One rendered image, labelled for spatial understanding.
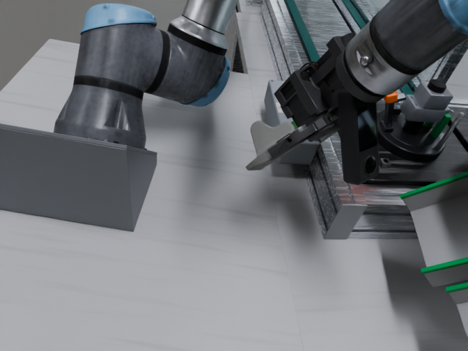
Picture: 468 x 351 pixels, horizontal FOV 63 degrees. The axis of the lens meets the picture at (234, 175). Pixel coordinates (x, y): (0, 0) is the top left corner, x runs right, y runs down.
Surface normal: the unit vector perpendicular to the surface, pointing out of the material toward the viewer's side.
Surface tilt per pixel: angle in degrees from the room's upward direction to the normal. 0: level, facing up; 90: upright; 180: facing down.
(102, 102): 29
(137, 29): 60
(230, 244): 0
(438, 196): 90
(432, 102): 90
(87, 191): 90
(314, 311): 0
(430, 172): 0
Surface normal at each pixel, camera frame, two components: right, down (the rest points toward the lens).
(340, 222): 0.08, 0.73
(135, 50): 0.59, 0.15
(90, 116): 0.11, -0.27
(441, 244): -0.60, -0.60
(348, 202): 0.14, -0.68
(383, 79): -0.26, 0.83
